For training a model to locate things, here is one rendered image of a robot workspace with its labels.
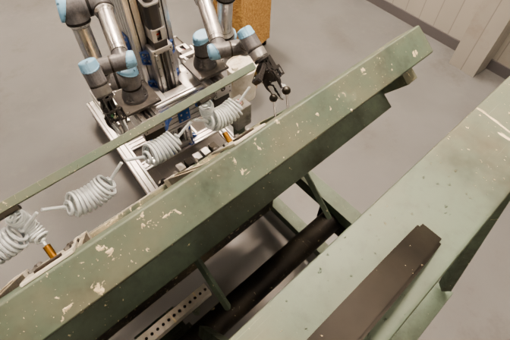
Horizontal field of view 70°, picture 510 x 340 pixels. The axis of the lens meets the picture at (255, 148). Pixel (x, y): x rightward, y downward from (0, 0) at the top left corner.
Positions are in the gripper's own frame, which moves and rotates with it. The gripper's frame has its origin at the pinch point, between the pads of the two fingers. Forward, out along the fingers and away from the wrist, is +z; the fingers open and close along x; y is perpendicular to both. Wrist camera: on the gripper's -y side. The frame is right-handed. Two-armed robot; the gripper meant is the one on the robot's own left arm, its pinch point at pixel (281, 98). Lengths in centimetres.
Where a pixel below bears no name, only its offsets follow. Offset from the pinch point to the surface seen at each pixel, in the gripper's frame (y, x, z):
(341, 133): -27.0, -35.0, 19.9
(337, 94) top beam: -44, -51, 6
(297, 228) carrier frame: 41, 80, 87
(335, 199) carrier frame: 23, 22, 65
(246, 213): -68, -20, 22
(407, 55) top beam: -15, -62, 8
